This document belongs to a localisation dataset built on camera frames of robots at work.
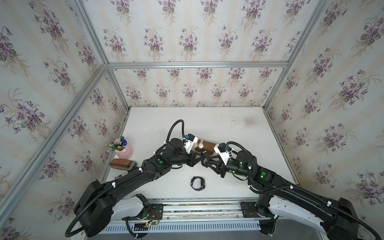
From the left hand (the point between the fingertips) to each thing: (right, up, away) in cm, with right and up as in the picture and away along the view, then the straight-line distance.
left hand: (204, 157), depth 74 cm
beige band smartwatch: (-1, +4, +14) cm, 15 cm away
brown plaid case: (-47, -8, +12) cm, 49 cm away
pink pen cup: (-47, +3, +10) cm, 48 cm away
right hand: (+2, -1, -4) cm, 5 cm away
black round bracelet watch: (0, -16, +5) cm, 17 cm away
